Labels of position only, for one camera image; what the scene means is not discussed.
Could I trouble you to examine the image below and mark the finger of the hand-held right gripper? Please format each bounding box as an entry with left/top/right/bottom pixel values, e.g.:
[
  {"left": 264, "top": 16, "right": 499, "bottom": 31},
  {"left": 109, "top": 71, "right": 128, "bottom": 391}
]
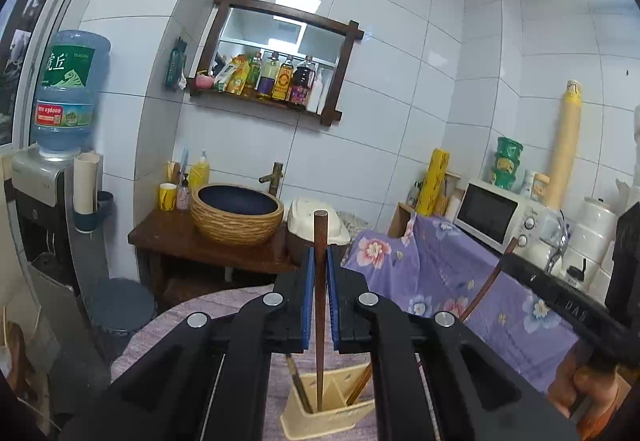
[{"left": 500, "top": 253, "right": 640, "bottom": 367}]

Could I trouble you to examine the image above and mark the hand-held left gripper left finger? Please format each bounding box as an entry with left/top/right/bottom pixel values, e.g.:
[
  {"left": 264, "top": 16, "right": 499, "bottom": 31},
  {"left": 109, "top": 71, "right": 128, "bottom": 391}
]
[{"left": 57, "top": 246, "right": 316, "bottom": 441}]

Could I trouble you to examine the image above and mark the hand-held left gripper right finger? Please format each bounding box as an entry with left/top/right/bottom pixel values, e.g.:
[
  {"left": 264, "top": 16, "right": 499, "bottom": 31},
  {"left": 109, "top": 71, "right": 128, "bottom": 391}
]
[{"left": 326, "top": 245, "right": 581, "bottom": 441}]

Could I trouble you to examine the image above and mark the cream plastic utensil holder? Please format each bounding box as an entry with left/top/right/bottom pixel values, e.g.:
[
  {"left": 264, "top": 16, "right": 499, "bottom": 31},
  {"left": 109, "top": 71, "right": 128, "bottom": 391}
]
[{"left": 280, "top": 368, "right": 376, "bottom": 439}]

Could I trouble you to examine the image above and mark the person's right hand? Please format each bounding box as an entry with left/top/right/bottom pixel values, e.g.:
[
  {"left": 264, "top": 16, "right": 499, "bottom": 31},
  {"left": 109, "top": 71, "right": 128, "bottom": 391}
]
[{"left": 547, "top": 351, "right": 633, "bottom": 422}]

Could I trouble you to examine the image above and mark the stack of white paper bowls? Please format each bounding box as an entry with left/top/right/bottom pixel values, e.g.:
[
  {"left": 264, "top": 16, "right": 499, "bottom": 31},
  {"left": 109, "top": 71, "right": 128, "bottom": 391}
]
[{"left": 570, "top": 106, "right": 640, "bottom": 279}]

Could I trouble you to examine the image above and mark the white rice cooker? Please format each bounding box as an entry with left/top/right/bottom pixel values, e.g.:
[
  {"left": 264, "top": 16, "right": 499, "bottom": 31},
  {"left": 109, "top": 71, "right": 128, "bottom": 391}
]
[{"left": 286, "top": 197, "right": 352, "bottom": 247}]

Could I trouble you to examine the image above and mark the woven pattern wash basin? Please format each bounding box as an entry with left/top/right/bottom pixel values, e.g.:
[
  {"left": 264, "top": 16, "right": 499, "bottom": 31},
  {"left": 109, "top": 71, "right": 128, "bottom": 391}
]
[{"left": 191, "top": 183, "right": 285, "bottom": 248}]

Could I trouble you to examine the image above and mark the purple floral cloth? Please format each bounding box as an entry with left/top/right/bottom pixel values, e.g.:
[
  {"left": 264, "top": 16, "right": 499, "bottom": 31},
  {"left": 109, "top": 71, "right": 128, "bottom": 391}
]
[{"left": 341, "top": 213, "right": 601, "bottom": 394}]

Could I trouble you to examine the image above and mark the wooden box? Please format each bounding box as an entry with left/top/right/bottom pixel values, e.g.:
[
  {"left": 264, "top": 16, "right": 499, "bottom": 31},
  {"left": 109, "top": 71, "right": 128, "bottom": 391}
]
[{"left": 387, "top": 201, "right": 418, "bottom": 239}]

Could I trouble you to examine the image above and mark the white microwave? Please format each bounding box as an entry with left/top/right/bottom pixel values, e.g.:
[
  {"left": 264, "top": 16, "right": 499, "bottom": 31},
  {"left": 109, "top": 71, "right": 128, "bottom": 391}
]
[{"left": 452, "top": 178, "right": 543, "bottom": 254}]

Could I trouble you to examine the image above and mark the small lidded jar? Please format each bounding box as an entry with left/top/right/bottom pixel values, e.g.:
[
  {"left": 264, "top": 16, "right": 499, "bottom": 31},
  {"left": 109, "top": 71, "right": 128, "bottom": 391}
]
[{"left": 531, "top": 172, "right": 551, "bottom": 202}]

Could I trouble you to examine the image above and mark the tall stack of paper cups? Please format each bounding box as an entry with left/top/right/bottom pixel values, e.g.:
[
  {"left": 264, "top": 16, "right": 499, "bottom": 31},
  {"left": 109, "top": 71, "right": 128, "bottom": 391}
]
[{"left": 544, "top": 80, "right": 583, "bottom": 210}]

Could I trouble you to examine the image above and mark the bamboo style faucet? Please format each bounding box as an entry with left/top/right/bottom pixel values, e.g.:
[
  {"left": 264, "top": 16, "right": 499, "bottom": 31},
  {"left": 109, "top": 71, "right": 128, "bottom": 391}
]
[{"left": 258, "top": 162, "right": 284, "bottom": 196}]

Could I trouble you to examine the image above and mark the stack of green cups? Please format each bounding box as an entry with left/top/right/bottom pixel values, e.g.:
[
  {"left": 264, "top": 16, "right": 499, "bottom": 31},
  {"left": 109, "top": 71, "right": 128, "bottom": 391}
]
[{"left": 491, "top": 137, "right": 523, "bottom": 189}]

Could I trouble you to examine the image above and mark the dark wooden washstand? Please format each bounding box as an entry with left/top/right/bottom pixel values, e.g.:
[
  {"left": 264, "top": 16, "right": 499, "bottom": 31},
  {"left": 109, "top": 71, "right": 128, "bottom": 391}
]
[{"left": 127, "top": 208, "right": 301, "bottom": 302}]

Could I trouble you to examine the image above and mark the yellow wrapped roll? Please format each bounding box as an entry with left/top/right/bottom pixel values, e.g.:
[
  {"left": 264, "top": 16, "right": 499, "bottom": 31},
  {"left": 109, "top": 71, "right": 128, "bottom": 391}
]
[{"left": 417, "top": 148, "right": 450, "bottom": 216}]

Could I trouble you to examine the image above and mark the small pump bottle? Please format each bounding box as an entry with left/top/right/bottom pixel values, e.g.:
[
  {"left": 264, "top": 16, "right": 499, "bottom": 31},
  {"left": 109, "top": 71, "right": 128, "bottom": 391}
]
[{"left": 176, "top": 173, "right": 192, "bottom": 212}]

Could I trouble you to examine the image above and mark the yellow soap pump bottle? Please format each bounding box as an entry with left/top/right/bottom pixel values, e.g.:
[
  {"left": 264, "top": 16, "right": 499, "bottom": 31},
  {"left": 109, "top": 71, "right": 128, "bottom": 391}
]
[{"left": 189, "top": 150, "right": 211, "bottom": 189}]

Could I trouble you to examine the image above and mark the grey trash can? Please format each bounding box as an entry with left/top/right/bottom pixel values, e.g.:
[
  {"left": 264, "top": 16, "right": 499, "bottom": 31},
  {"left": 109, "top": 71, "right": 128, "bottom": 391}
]
[{"left": 90, "top": 278, "right": 157, "bottom": 334}]

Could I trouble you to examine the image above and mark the blue cup holder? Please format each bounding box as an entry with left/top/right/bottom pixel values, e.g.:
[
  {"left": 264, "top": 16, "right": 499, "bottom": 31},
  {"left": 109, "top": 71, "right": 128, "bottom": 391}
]
[{"left": 74, "top": 191, "right": 115, "bottom": 234}]

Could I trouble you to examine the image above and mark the white slim bottle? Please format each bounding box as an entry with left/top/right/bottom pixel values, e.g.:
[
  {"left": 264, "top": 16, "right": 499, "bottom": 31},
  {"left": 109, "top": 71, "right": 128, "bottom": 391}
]
[{"left": 307, "top": 73, "right": 326, "bottom": 114}]

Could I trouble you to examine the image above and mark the dark sauce bottle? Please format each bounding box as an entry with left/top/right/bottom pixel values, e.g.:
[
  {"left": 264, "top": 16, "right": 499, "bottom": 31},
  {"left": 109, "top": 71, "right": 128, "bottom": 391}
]
[{"left": 289, "top": 56, "right": 317, "bottom": 108}]

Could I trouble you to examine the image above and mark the orange label sauce bottle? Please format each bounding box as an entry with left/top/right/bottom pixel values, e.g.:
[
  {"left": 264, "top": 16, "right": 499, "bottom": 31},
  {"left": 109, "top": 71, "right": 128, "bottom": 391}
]
[{"left": 272, "top": 55, "right": 295, "bottom": 104}]

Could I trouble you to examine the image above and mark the green oil bottle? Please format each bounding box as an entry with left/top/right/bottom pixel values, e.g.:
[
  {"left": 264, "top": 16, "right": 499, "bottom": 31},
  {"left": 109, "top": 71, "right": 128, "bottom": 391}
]
[{"left": 244, "top": 52, "right": 262, "bottom": 96}]

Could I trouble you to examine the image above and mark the yellow seasoning packet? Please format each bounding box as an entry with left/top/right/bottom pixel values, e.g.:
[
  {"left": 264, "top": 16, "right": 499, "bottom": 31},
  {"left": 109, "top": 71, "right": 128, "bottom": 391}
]
[{"left": 215, "top": 55, "right": 251, "bottom": 96}]

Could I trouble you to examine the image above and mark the paper cup tube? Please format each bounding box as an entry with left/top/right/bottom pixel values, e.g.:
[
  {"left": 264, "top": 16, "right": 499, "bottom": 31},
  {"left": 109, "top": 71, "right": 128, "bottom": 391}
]
[{"left": 73, "top": 153, "right": 98, "bottom": 214}]

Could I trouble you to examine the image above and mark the grey water dispenser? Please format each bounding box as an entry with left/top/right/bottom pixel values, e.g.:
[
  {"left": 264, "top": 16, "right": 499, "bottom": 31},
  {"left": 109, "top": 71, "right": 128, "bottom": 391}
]
[{"left": 11, "top": 146, "right": 108, "bottom": 292}]

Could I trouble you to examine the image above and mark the green hanging bottle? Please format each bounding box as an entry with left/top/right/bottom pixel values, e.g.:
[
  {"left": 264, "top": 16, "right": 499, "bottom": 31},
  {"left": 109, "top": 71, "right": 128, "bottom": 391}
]
[{"left": 165, "top": 38, "right": 188, "bottom": 90}]

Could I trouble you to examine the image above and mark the wooden framed mirror shelf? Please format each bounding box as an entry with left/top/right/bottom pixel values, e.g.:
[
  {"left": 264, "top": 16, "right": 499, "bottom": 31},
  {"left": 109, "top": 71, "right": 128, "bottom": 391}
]
[{"left": 186, "top": 0, "right": 363, "bottom": 126}]

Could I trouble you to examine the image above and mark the blue water bottle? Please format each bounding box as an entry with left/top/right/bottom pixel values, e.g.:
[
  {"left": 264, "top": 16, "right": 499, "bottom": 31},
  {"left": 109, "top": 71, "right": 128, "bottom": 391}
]
[{"left": 30, "top": 30, "right": 112, "bottom": 158}]

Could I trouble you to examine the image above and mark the window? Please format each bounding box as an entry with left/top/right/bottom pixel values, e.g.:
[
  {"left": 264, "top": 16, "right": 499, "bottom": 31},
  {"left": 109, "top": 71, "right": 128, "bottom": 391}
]
[{"left": 0, "top": 0, "right": 91, "bottom": 146}]

